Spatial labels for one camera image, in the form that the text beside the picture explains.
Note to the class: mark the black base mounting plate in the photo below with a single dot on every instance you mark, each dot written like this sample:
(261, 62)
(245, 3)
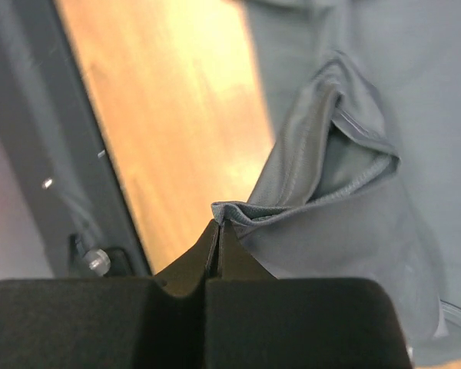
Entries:
(60, 199)

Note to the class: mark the grey t shirt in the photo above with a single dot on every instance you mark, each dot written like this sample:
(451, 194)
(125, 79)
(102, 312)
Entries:
(364, 178)

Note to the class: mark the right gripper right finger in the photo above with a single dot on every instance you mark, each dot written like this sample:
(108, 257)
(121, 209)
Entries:
(253, 320)

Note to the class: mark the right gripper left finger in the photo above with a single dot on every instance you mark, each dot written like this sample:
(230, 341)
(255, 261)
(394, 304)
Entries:
(117, 322)

